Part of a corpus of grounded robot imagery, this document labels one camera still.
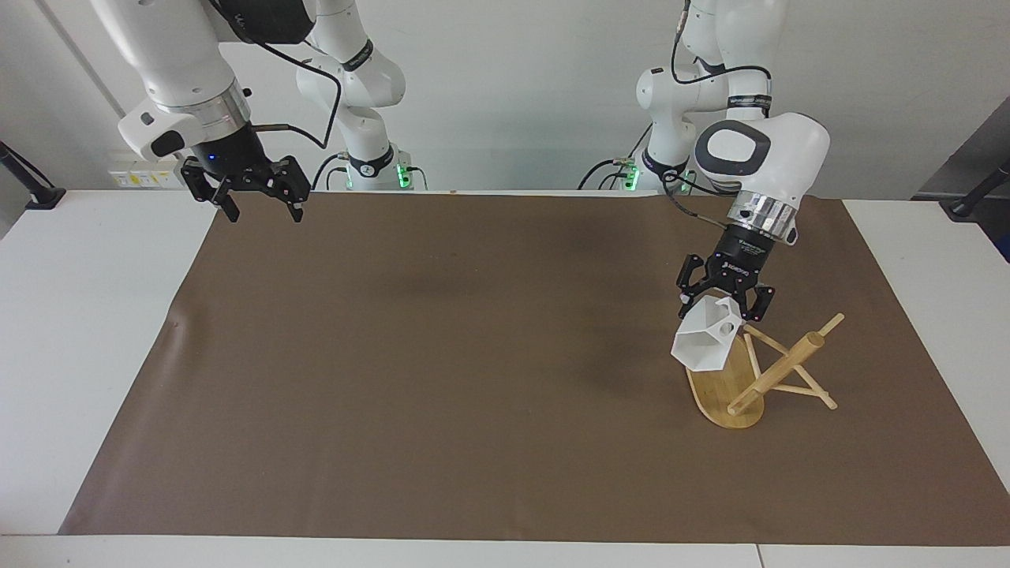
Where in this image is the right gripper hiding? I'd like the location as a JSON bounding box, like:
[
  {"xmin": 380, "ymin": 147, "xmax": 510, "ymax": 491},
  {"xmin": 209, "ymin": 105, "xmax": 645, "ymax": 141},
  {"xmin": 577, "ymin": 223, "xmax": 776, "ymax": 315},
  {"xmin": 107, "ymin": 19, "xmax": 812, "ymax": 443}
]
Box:
[{"xmin": 181, "ymin": 123, "xmax": 311, "ymax": 223}]

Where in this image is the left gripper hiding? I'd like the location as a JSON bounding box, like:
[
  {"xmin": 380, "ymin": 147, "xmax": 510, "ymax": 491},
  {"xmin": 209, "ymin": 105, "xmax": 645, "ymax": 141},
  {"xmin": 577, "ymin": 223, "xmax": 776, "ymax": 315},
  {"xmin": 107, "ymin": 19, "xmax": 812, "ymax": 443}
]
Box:
[{"xmin": 676, "ymin": 223, "xmax": 777, "ymax": 323}]

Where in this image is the white faceted cup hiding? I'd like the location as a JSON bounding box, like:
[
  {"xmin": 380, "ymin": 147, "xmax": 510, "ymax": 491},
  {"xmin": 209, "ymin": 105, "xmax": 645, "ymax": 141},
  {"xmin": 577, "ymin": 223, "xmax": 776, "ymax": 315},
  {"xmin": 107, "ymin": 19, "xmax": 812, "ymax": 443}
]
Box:
[{"xmin": 671, "ymin": 296, "xmax": 746, "ymax": 372}]

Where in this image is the wooden cup rack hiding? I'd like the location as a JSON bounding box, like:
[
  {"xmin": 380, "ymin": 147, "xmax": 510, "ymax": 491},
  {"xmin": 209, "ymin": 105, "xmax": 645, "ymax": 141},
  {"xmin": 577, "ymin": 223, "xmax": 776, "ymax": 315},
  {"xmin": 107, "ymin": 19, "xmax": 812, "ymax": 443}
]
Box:
[{"xmin": 686, "ymin": 312, "xmax": 846, "ymax": 430}]

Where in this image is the black stand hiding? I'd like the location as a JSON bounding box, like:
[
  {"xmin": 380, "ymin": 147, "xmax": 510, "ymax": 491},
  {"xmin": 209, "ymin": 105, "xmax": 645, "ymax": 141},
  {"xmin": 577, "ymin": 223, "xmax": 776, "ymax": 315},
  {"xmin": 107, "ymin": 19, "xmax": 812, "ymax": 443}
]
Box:
[
  {"xmin": 939, "ymin": 160, "xmax": 1010, "ymax": 222},
  {"xmin": 0, "ymin": 141, "xmax": 67, "ymax": 211}
]

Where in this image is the black cable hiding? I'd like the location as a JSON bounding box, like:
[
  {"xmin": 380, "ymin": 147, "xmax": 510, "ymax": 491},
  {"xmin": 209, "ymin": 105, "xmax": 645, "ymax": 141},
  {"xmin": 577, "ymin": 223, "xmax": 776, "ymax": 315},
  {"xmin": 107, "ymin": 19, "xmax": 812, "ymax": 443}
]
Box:
[
  {"xmin": 661, "ymin": 172, "xmax": 728, "ymax": 230},
  {"xmin": 207, "ymin": 0, "xmax": 343, "ymax": 151}
]

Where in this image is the white wall socket strip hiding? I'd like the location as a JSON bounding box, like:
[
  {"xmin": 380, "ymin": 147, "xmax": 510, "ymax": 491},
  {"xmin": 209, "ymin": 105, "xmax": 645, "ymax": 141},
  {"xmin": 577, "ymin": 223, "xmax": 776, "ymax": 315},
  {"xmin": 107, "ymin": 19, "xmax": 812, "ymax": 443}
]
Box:
[{"xmin": 107, "ymin": 160, "xmax": 189, "ymax": 190}]

